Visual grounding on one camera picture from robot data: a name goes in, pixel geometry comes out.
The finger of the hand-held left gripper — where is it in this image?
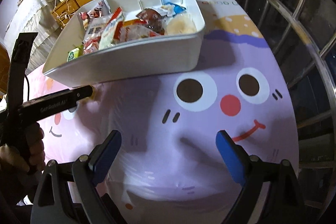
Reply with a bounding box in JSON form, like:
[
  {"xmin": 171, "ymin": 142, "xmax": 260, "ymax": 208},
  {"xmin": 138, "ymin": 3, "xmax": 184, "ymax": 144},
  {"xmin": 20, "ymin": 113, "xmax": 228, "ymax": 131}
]
[{"xmin": 68, "ymin": 85, "xmax": 95, "ymax": 109}]

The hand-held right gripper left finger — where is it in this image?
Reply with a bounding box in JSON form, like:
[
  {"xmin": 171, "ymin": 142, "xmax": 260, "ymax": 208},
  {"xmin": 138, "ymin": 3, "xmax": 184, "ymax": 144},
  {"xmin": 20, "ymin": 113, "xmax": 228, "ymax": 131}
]
[{"xmin": 30, "ymin": 130, "xmax": 122, "ymax": 224}]

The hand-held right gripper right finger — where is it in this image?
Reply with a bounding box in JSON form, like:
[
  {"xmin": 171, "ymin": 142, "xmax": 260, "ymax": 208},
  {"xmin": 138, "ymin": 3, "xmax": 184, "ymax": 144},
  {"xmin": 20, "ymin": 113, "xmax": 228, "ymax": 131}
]
[{"xmin": 215, "ymin": 130, "xmax": 308, "ymax": 224}]

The small green snack packet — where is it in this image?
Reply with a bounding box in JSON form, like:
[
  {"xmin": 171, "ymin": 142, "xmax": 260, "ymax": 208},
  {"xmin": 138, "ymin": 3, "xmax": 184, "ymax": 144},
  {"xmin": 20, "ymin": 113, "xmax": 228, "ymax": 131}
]
[{"xmin": 67, "ymin": 47, "xmax": 81, "ymax": 62}]

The red white fruit-print packet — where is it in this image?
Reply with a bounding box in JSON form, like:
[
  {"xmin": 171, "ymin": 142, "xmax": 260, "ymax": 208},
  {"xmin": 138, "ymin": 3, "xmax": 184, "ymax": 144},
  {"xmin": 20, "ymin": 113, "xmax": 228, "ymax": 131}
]
[{"xmin": 98, "ymin": 7, "xmax": 126, "ymax": 50}]

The white plastic storage bin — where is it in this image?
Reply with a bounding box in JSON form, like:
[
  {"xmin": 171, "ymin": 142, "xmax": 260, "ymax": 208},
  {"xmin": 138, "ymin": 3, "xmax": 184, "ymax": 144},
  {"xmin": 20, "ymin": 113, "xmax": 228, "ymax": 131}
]
[{"xmin": 42, "ymin": 0, "xmax": 206, "ymax": 84}]

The red round chocolate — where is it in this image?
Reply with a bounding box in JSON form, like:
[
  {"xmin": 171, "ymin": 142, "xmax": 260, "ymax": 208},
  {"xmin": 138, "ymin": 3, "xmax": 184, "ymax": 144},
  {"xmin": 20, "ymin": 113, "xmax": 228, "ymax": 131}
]
[{"xmin": 136, "ymin": 9, "xmax": 166, "ymax": 31}]

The clear puffed rice packet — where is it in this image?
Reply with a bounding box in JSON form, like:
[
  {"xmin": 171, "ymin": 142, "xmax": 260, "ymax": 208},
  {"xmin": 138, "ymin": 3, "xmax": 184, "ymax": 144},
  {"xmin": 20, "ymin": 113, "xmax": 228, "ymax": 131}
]
[{"xmin": 166, "ymin": 15, "xmax": 198, "ymax": 36}]

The blue snack packet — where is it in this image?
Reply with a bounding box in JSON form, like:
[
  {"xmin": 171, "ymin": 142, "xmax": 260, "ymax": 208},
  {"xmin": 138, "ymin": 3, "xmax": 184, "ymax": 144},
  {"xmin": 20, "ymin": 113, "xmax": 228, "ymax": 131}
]
[{"xmin": 161, "ymin": 2, "xmax": 187, "ymax": 16}]

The person's left hand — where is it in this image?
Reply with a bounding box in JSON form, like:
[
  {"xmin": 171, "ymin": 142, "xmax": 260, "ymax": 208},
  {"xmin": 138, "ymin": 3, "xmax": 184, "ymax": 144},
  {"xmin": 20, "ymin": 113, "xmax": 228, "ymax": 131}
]
[{"xmin": 0, "ymin": 126, "xmax": 46, "ymax": 175}]

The cartoon printed tablecloth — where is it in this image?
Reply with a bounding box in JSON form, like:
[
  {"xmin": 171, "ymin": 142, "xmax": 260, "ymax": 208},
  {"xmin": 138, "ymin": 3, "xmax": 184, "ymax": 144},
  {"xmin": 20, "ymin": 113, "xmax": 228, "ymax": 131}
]
[{"xmin": 26, "ymin": 0, "xmax": 301, "ymax": 224}]

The wooden door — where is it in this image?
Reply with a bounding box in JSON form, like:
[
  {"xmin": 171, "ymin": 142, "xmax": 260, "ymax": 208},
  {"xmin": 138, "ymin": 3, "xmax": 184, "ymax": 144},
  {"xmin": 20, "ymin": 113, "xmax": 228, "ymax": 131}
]
[{"xmin": 0, "ymin": 43, "xmax": 11, "ymax": 101}]

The bed with white lace cover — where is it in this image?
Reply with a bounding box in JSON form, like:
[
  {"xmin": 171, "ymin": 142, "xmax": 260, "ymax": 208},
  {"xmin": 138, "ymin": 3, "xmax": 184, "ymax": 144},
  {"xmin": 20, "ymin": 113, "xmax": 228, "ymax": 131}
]
[{"xmin": 5, "ymin": 0, "xmax": 69, "ymax": 71}]

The metal window grille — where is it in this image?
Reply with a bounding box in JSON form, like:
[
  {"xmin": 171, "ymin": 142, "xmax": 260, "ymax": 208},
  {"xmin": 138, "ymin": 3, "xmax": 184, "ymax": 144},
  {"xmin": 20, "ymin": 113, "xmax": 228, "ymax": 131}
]
[{"xmin": 196, "ymin": 0, "xmax": 336, "ymax": 224}]

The white charger cable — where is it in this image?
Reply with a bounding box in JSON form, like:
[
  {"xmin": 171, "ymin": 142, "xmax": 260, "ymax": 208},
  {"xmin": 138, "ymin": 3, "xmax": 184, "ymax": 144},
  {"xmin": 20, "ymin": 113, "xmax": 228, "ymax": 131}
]
[{"xmin": 52, "ymin": 0, "xmax": 72, "ymax": 28}]

